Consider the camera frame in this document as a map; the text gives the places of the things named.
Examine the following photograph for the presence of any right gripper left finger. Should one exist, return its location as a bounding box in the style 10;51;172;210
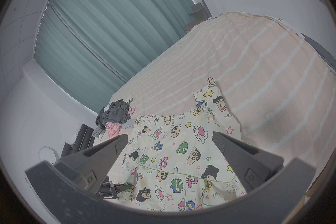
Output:
54;134;129;194

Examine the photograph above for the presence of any pile of clothes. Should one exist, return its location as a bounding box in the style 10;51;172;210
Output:
95;98;135;138

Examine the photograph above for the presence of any blue-green curtain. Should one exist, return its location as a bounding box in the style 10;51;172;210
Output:
50;0;197;82
34;4;129;114

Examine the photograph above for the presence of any grey bedside table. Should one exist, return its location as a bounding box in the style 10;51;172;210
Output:
184;2;208;33

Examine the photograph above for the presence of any bed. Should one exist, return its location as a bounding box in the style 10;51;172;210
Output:
106;0;336;200

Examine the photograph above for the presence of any white printed pyjama top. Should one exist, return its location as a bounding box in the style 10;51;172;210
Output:
115;77;248;214

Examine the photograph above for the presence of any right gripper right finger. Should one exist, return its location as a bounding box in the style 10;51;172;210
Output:
212;132;284;194

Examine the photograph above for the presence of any black cabinet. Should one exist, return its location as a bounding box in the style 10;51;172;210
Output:
60;123;95;159

